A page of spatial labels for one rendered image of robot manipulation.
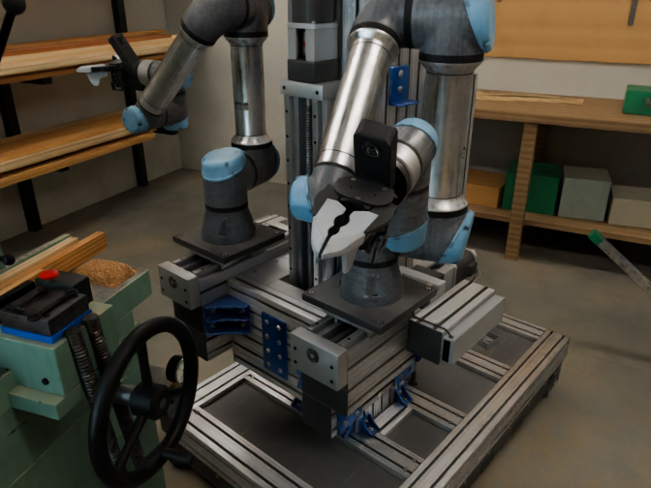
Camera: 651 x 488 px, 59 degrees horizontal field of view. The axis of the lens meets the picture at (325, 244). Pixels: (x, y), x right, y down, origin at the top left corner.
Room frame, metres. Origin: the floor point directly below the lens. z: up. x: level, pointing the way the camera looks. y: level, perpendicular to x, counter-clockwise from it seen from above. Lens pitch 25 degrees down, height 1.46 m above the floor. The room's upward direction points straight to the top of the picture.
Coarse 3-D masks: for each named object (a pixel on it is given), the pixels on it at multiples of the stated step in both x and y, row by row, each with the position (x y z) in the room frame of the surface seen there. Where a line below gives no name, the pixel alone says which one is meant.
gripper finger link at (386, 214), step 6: (390, 204) 0.62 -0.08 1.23; (372, 210) 0.60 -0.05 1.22; (378, 210) 0.60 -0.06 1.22; (384, 210) 0.60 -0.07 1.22; (390, 210) 0.60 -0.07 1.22; (396, 210) 0.61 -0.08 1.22; (378, 216) 0.59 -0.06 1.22; (384, 216) 0.59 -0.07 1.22; (390, 216) 0.59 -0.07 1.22; (372, 222) 0.58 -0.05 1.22; (378, 222) 0.58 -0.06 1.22; (384, 222) 0.58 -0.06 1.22; (390, 222) 0.59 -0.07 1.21; (372, 228) 0.57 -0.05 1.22; (378, 228) 0.57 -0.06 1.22; (384, 228) 0.58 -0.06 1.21; (366, 234) 0.56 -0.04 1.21
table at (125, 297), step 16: (144, 272) 1.08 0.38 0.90; (96, 288) 1.01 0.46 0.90; (112, 288) 1.01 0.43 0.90; (128, 288) 1.02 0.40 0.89; (144, 288) 1.07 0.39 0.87; (112, 304) 0.97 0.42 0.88; (128, 304) 1.01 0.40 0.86; (0, 368) 0.74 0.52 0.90; (0, 384) 0.71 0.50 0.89; (16, 384) 0.74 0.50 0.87; (80, 384) 0.74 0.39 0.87; (0, 400) 0.71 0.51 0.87; (16, 400) 0.71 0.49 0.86; (32, 400) 0.70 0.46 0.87; (48, 400) 0.70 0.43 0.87; (64, 400) 0.71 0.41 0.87; (80, 400) 0.74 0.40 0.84; (48, 416) 0.70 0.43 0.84
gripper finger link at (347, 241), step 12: (360, 216) 0.59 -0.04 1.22; (372, 216) 0.59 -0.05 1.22; (348, 228) 0.56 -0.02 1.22; (360, 228) 0.56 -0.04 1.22; (336, 240) 0.54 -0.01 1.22; (348, 240) 0.54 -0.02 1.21; (360, 240) 0.55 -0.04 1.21; (324, 252) 0.53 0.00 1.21; (336, 252) 0.53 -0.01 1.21; (348, 252) 0.54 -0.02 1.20; (348, 264) 0.56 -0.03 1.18
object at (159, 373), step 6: (150, 366) 1.12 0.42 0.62; (156, 366) 1.12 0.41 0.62; (156, 372) 1.10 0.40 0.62; (162, 372) 1.10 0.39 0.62; (156, 378) 1.08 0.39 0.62; (162, 378) 1.08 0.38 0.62; (168, 384) 1.06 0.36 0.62; (180, 384) 1.09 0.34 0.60; (174, 402) 1.06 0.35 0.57; (174, 408) 1.05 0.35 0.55; (168, 414) 1.03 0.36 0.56
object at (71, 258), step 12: (84, 240) 1.15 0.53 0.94; (96, 240) 1.17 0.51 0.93; (60, 252) 1.09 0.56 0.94; (72, 252) 1.10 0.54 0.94; (84, 252) 1.13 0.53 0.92; (96, 252) 1.16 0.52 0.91; (48, 264) 1.03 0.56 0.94; (60, 264) 1.06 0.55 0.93; (72, 264) 1.09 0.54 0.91; (24, 276) 0.98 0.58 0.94; (0, 288) 0.93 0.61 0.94
